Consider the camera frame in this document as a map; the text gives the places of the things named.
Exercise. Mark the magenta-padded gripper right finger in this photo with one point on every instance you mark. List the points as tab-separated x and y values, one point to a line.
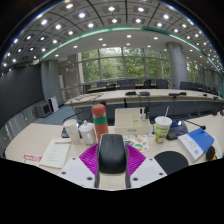
148	171

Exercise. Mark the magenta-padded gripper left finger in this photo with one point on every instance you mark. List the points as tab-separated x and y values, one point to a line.
75	171

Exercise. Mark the black computer mouse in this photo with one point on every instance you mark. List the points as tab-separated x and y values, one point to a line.
112	153

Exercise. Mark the black mouse pad with wrist rest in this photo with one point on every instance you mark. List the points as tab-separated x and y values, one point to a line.
171	161

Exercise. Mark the white booklet with red header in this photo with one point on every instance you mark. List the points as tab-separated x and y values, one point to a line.
56	152

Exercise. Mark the colourful sticker sheet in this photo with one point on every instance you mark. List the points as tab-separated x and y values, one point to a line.
138	142

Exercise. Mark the white lidded mug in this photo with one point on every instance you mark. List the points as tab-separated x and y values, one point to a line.
87	133

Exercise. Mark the green printed cup with straw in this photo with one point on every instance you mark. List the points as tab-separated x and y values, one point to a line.
162	131

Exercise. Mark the red and white leaflet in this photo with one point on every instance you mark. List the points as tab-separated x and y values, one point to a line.
32	159

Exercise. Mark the white desk organiser box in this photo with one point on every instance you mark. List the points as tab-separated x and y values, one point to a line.
131	125

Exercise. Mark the red drink bottle green band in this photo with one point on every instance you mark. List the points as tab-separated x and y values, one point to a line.
100	123

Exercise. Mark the blue and white book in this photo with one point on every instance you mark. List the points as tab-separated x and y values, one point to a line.
196	143

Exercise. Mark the white box-shaped appliance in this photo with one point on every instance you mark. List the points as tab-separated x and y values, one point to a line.
43	109

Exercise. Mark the long curved conference desk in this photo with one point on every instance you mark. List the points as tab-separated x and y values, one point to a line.
133	96

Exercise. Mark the group of black office chairs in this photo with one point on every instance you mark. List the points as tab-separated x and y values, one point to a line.
161	83

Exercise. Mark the group of ceiling lights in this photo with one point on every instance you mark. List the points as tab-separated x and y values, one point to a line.
111	8

